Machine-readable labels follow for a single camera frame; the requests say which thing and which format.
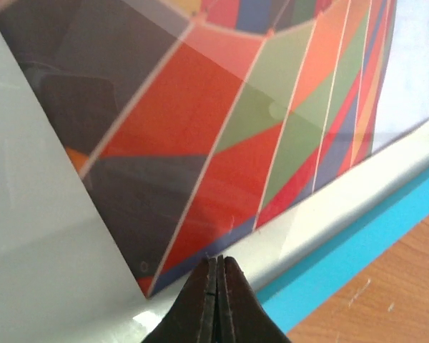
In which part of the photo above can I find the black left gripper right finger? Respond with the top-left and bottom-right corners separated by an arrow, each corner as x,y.
216,256 -> 289,343

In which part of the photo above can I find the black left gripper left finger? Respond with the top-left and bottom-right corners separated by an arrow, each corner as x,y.
143,258 -> 217,343

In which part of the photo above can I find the blue wooden picture frame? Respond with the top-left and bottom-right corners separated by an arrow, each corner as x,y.
0,0 -> 429,343

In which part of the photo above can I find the hot air balloon photo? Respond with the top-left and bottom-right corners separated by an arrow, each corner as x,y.
0,1 -> 429,297

